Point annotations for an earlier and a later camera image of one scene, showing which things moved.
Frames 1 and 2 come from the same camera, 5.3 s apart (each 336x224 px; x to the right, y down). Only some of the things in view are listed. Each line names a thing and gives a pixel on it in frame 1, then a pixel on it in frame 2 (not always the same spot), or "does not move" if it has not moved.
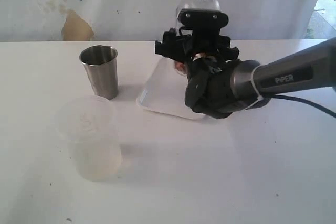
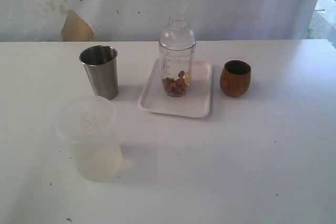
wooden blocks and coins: (179, 66) → (175, 87)
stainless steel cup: (101, 63) does not move
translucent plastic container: (91, 125) does not move
